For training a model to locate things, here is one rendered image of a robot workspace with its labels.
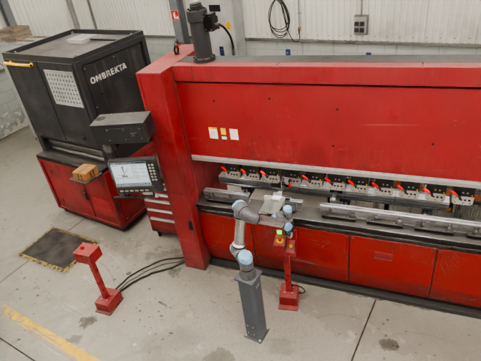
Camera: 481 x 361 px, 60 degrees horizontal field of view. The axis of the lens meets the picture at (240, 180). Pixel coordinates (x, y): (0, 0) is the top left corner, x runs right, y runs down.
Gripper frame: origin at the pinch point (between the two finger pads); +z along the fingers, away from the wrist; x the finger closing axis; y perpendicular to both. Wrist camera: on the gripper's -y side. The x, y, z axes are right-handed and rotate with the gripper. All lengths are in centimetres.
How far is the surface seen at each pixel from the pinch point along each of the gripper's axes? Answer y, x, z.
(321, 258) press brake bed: 17, -26, 44
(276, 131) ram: 44, 11, -85
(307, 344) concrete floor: -55, -18, 79
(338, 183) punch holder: 32, -42, -39
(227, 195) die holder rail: 48, 70, -7
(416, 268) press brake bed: 4, -111, 34
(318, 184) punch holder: 34, -24, -35
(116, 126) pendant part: 17, 146, -107
